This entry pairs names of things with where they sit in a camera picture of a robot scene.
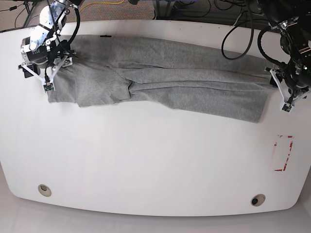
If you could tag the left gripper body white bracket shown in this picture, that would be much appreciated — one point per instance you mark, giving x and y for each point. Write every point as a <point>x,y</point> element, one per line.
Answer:
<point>288,102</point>

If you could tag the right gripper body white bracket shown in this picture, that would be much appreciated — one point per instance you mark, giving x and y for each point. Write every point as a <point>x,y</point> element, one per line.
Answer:
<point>61,62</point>

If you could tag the grey t-shirt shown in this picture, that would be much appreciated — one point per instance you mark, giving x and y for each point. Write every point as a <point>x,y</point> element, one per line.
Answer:
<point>112,70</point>

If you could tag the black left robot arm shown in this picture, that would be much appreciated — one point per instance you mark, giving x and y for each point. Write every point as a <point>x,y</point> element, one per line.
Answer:
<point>292,18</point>

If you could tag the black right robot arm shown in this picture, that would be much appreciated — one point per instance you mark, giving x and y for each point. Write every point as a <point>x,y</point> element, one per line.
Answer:
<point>43,51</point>

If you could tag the red tape rectangle marking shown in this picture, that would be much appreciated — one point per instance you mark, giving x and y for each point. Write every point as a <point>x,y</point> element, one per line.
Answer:
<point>281,152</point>

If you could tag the black tripod stand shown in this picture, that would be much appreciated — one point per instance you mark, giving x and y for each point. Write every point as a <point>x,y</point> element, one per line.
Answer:
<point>29,6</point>

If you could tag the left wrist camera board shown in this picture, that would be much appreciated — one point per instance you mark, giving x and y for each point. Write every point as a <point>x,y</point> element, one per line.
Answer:
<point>287,108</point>

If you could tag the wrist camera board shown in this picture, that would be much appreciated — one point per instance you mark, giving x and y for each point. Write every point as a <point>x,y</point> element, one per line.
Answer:
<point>48,87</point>
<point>287,108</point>

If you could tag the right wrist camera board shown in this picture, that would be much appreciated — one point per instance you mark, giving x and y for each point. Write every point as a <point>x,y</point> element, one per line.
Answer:
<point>48,87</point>

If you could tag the right table cable grommet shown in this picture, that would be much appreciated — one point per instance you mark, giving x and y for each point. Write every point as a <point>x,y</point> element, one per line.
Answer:
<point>258,200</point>

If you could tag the table cable grommet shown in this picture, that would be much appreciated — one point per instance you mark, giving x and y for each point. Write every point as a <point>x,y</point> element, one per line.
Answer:
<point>44,190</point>
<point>258,200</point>

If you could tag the left table cable grommet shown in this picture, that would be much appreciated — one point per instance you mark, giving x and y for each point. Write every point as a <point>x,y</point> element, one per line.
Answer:
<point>44,190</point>

